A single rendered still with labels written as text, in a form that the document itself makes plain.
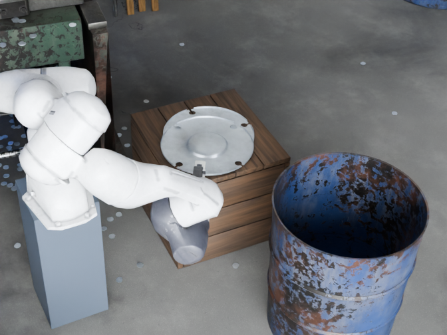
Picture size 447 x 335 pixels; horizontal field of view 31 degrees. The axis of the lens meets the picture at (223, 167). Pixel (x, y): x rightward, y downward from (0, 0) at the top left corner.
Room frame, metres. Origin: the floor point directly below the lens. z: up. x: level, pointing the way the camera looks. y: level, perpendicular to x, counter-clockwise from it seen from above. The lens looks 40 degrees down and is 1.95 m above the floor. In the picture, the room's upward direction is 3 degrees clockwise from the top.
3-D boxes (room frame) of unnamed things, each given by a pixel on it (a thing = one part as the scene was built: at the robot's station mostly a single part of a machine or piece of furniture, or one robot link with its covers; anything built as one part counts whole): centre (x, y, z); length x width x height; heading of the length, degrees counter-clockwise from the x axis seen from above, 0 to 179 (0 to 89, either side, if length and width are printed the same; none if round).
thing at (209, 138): (1.97, 0.05, 0.36); 0.29 x 0.29 x 0.01
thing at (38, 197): (1.60, 0.43, 0.52); 0.22 x 0.19 x 0.14; 29
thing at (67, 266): (1.63, 0.45, 0.23); 0.18 x 0.18 x 0.45; 29
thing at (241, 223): (2.03, 0.05, 0.18); 0.40 x 0.38 x 0.35; 27
